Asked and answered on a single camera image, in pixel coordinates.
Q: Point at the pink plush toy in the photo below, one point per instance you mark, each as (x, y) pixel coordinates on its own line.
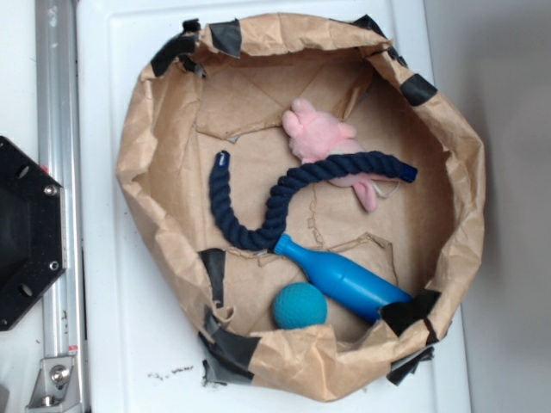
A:
(314, 135)

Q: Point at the teal rubber ball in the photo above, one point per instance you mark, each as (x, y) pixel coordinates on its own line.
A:
(299, 305)

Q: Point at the blue plastic bottle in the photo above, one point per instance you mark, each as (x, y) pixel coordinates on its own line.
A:
(351, 285)

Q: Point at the aluminium extrusion rail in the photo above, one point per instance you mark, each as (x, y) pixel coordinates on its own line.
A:
(57, 99)

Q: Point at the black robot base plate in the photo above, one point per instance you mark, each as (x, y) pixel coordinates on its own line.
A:
(32, 241)

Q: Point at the metal corner bracket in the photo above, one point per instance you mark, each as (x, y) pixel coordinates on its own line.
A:
(56, 388)

